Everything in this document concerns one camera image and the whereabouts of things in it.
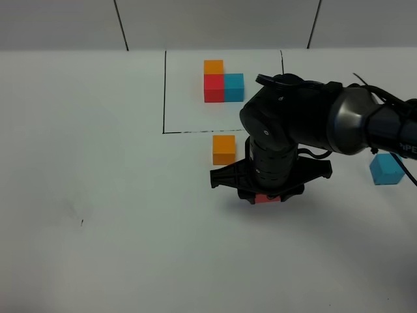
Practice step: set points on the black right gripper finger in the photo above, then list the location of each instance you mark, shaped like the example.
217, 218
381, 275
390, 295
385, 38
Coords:
292, 192
248, 196

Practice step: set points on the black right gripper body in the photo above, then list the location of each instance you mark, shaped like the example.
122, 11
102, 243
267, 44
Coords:
264, 171

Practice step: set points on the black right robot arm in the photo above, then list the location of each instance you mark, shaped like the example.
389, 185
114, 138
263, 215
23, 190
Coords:
293, 126

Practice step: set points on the blue template cube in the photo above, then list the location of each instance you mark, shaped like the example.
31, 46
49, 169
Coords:
233, 87

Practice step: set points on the red template cube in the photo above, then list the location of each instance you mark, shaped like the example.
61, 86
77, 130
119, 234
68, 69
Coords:
213, 88

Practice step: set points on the orange template cube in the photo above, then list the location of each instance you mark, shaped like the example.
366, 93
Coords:
213, 67

